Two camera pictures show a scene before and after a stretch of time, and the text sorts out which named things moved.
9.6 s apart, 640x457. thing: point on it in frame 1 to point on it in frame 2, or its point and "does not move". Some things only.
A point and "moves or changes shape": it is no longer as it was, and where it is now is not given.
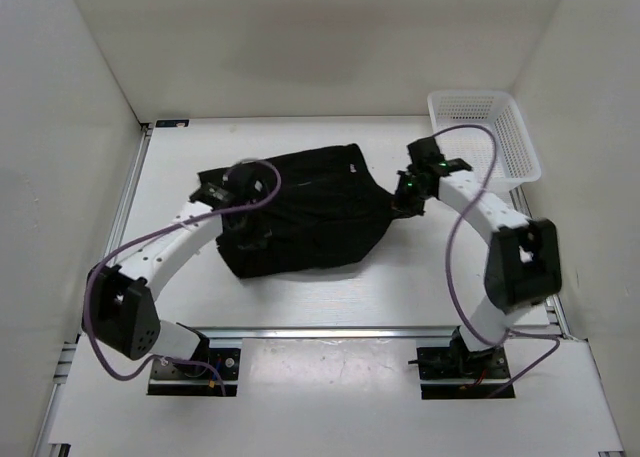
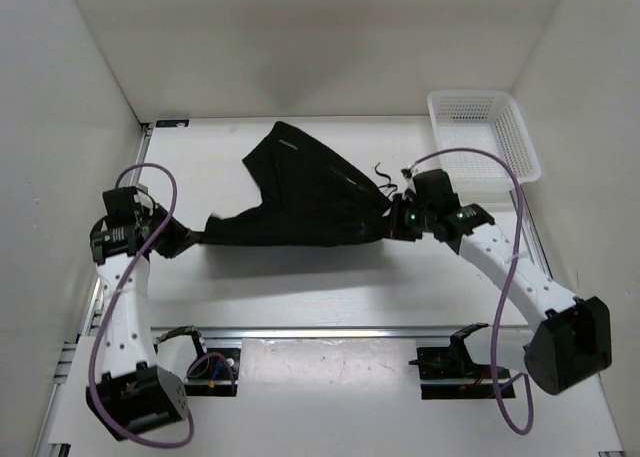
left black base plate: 197,379 does not move
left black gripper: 255,239 to 179,240
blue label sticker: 175,123 does not move
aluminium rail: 355,333 does not move
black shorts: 331,207 moves or changes shape
